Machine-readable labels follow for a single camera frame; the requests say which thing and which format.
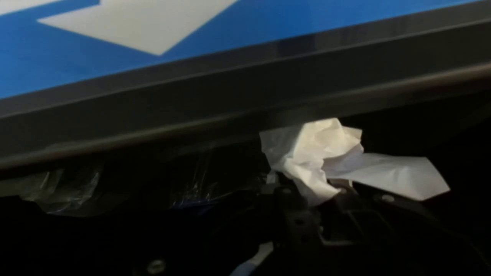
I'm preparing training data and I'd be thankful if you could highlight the white paper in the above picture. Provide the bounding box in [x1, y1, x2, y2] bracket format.
[259, 117, 449, 205]

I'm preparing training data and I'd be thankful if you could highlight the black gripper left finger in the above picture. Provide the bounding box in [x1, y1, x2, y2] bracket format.
[230, 185, 328, 276]

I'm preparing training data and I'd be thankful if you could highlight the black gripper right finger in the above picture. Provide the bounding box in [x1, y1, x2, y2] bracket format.
[336, 192, 491, 276]

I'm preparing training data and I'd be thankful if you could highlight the right blue mixed paper sign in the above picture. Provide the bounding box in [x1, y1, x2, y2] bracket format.
[0, 0, 477, 97]

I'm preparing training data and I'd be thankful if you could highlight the dark cabinet with drawers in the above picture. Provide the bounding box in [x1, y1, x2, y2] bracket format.
[0, 0, 489, 171]

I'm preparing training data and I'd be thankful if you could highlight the right black bin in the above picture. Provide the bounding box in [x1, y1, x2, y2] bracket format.
[0, 151, 268, 217]

